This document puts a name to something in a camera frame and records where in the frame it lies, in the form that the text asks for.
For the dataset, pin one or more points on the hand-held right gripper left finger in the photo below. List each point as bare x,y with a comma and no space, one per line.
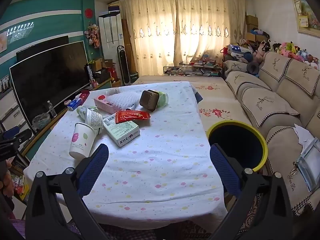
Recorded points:
96,170

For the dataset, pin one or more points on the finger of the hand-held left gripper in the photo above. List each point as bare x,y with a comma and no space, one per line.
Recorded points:
12,132

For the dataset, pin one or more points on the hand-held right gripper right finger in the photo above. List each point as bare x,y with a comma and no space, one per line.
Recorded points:
223,170

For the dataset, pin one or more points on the dark bin with yellow rim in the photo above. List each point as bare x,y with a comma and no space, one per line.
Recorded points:
237,142

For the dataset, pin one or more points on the white floral paper cup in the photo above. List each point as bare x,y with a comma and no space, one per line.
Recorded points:
81,140

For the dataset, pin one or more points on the green and white carton box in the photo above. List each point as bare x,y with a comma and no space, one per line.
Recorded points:
121,133

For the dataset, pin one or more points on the red snack packet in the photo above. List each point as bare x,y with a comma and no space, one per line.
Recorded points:
132,116

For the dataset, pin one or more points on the white foam net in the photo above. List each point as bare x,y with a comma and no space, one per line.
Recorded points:
125,98

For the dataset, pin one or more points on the green container with brown lid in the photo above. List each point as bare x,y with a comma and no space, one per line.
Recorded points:
148,100

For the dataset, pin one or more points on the person's left hand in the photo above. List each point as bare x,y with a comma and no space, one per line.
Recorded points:
7,185

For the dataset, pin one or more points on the white drawer unit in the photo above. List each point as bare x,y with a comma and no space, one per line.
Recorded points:
11,110

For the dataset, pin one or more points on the glass ashtray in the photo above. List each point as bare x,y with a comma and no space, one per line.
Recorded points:
40,121

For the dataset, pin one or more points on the pile of colourful books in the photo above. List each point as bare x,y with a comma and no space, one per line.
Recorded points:
18,182

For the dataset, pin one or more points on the clear water bottle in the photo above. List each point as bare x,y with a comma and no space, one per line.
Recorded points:
52,110

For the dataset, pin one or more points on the small framed photos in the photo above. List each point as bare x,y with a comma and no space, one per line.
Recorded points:
4,84

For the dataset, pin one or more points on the green label plastic bottle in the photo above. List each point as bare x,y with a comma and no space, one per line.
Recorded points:
92,117

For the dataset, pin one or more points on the small pink and white item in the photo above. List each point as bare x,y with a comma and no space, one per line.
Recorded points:
67,102

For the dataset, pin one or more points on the white floral tablecloth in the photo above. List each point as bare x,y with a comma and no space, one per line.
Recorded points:
160,160

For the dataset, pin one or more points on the large black television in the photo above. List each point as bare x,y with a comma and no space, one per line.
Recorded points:
47,77

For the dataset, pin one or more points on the pink strawberry carton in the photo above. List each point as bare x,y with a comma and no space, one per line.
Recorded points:
103,102

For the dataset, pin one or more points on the blue tissue pack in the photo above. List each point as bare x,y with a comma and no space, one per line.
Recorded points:
75,104

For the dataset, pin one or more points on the beige floral mat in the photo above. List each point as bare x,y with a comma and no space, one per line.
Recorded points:
220,100

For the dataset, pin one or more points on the silver tube with dark cap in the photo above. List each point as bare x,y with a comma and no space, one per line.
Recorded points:
131,108

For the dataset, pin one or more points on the small white bottle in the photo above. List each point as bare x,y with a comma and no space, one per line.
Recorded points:
113,91

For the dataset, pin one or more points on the beige sofa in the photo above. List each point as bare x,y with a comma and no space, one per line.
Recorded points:
272,105

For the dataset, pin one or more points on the clear zip bag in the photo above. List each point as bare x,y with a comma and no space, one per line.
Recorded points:
310,165

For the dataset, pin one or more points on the white paper sheet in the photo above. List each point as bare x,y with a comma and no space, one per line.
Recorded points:
302,133

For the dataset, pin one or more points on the black screen behind television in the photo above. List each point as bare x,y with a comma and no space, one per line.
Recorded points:
37,47

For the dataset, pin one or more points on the black tall carton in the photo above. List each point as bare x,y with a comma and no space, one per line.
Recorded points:
90,73

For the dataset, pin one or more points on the red box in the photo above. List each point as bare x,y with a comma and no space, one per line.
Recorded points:
114,73

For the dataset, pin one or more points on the open cardboard box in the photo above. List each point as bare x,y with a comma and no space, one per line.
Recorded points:
100,66

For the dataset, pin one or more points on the glass coffee table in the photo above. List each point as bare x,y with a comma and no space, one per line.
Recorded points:
192,70

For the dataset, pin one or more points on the dark round cushion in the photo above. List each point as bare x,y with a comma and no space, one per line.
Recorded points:
253,67

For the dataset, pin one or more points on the black tower fan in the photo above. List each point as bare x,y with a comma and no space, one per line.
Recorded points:
124,65

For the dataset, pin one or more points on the blue star blanket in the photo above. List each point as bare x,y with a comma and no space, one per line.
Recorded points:
238,48

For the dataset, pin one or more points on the artificial flower decoration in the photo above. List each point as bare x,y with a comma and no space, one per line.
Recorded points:
92,36

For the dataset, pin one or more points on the brown cardboard sheet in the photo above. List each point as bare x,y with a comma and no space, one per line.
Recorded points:
128,40

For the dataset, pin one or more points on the pile of plush toys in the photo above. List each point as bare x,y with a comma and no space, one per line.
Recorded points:
287,48

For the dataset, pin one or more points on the stack of cardboard boxes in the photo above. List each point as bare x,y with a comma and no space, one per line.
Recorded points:
251,27

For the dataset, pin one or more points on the cream embroidered curtain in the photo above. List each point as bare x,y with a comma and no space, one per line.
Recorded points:
210,25
150,30

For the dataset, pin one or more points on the purple box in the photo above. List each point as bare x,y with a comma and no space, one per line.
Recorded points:
114,8

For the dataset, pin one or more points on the framed flower picture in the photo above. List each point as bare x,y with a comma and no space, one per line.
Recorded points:
306,7

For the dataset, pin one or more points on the red round wall decoration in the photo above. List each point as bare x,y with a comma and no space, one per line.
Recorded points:
88,13

